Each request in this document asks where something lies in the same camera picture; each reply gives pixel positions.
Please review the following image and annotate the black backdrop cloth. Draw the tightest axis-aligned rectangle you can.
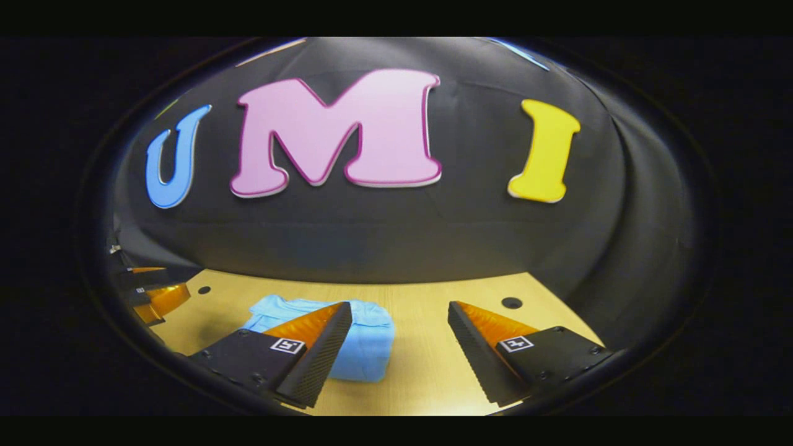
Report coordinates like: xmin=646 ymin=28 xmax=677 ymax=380
xmin=105 ymin=37 xmax=713 ymax=354

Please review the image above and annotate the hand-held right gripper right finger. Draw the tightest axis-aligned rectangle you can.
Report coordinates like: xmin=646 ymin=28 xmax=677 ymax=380
xmin=447 ymin=301 xmax=614 ymax=408

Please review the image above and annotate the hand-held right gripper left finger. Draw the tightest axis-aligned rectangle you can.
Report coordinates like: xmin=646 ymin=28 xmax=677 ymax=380
xmin=189 ymin=302 xmax=353 ymax=409

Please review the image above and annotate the light blue T-shirt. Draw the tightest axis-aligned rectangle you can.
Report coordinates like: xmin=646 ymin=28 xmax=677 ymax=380
xmin=240 ymin=294 xmax=396 ymax=383

